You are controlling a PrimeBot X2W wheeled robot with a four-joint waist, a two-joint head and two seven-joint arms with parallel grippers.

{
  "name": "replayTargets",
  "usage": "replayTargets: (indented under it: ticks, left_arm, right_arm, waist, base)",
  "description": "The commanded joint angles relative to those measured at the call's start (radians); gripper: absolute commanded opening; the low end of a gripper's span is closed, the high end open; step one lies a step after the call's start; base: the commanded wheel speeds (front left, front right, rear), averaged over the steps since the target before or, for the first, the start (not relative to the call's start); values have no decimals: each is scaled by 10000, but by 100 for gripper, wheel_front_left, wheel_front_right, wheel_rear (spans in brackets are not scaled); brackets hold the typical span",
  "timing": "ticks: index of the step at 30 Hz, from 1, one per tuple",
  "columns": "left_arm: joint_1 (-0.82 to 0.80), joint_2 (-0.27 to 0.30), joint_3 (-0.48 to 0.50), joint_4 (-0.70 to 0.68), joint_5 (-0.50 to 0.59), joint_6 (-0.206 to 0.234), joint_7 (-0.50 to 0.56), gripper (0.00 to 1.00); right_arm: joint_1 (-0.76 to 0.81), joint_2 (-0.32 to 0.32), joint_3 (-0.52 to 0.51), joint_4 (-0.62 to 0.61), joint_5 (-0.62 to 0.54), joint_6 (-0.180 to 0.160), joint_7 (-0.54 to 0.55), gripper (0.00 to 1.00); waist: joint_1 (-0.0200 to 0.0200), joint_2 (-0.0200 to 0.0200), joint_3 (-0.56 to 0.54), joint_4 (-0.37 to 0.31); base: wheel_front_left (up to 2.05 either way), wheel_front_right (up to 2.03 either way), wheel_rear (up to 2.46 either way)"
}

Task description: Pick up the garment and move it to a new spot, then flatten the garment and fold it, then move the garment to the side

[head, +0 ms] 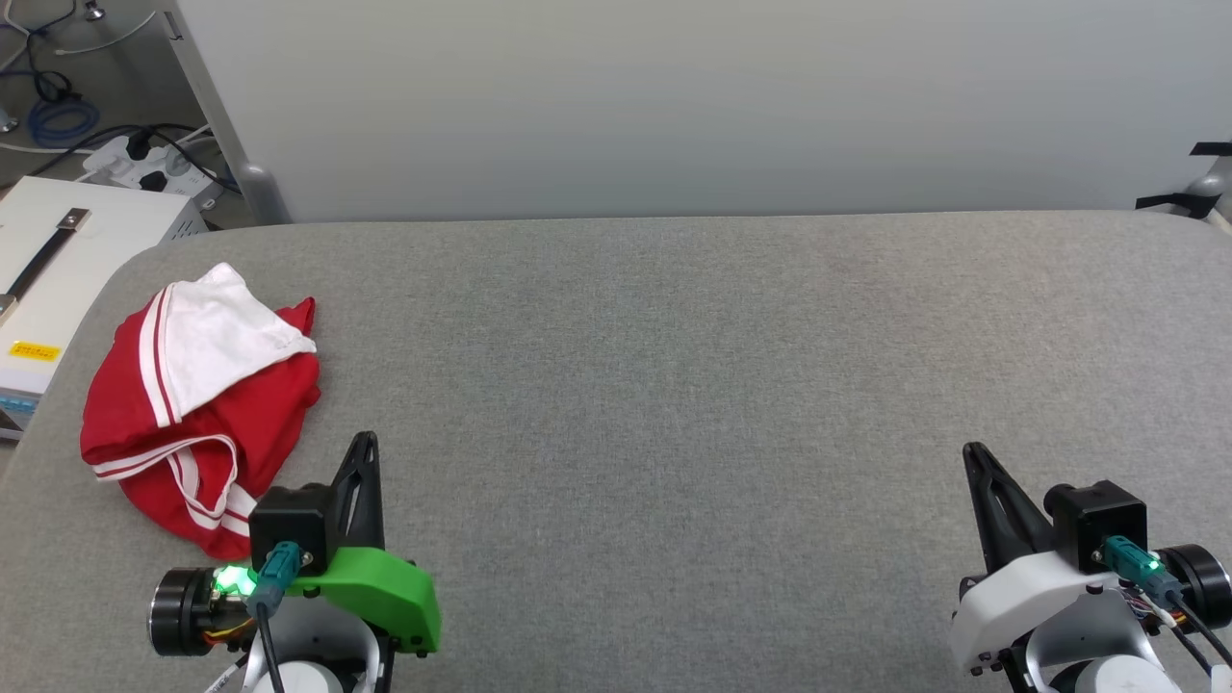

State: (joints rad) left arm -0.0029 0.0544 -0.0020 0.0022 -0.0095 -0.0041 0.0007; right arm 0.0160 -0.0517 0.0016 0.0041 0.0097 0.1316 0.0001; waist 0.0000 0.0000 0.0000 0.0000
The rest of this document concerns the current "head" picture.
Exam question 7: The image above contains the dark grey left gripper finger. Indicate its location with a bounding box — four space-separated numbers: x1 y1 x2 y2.
329 430 386 555

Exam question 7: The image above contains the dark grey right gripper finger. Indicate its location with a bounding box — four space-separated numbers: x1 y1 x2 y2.
962 441 1057 580

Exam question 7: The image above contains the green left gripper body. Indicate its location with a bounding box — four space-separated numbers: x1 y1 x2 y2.
147 547 443 659

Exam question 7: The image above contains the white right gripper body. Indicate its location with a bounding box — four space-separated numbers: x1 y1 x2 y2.
948 543 1232 675

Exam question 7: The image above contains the red white basketball jersey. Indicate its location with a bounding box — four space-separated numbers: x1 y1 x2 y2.
80 262 322 563

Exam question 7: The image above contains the white box appliance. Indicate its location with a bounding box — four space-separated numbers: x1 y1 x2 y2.
0 176 209 442

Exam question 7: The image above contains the white power strip with plugs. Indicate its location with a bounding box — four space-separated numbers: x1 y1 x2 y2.
81 133 224 209

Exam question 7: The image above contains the white partition panel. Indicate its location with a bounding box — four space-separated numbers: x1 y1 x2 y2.
159 0 1232 228

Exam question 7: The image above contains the teal left camera connector cable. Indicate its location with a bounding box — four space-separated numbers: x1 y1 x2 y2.
245 540 305 693

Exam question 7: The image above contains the teal camera connector cable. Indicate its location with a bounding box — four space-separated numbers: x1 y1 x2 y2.
245 540 305 693
1101 535 1232 675

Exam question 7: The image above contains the teal right camera connector cable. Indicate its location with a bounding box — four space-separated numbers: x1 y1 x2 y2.
1101 535 1232 675

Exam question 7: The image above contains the black strap appliance handle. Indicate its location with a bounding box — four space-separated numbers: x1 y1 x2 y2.
0 207 92 321

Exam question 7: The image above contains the black floor cable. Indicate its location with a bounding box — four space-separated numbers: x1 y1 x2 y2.
24 123 244 195

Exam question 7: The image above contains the blue coiled cable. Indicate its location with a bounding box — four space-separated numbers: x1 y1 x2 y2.
26 95 101 148

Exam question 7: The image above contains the white floor cable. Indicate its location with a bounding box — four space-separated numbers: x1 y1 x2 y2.
53 8 161 57

